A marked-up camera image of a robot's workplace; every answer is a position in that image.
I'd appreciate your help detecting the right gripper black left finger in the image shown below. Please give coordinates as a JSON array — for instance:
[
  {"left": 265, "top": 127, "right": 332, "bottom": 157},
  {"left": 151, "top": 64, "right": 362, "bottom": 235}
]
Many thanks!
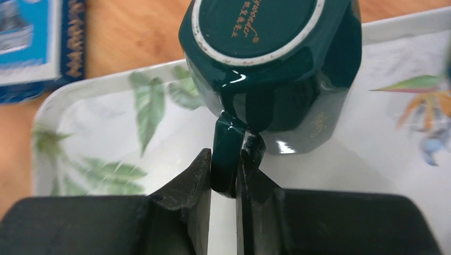
[{"left": 1, "top": 149, "right": 212, "bottom": 254}]

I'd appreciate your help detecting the dark green faceted mug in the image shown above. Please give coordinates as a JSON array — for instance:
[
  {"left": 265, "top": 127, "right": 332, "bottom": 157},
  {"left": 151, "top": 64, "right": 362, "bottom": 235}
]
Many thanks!
[{"left": 179, "top": 1, "right": 362, "bottom": 198}]

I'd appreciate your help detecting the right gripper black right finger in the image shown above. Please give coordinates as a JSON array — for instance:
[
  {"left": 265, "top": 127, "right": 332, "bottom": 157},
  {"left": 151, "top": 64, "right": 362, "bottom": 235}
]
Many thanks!
[{"left": 236, "top": 150, "right": 441, "bottom": 254}]

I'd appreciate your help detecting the floral white serving tray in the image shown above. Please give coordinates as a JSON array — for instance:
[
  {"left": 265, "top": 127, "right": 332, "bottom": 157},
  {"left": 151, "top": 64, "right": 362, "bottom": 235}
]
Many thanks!
[{"left": 32, "top": 7, "right": 450, "bottom": 254}]

